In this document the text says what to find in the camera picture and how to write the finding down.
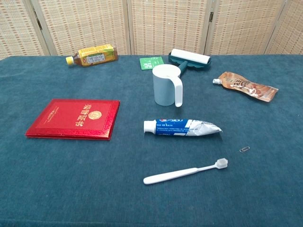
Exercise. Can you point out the blue white toothpaste tube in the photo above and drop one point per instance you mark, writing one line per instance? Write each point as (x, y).
(170, 127)

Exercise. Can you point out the white toothbrush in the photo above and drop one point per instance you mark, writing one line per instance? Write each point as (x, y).
(165, 176)

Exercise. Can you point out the green sachet packet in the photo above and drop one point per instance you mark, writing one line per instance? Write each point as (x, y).
(149, 62)

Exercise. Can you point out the teal lint roller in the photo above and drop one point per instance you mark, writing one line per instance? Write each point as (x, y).
(189, 56)

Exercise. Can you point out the tea bottle with yellow label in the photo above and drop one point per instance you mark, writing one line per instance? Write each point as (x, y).
(97, 55)

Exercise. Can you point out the red certificate book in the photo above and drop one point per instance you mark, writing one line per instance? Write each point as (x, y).
(71, 118)

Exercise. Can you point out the woven folding screen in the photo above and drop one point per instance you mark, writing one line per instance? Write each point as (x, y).
(165, 23)

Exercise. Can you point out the brown spout pouch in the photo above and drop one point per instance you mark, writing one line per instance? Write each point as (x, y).
(246, 86)

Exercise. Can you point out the metal paper clip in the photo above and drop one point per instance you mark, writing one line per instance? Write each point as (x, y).
(243, 150)

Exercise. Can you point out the blue table cloth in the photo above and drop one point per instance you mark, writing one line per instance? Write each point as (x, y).
(71, 177)

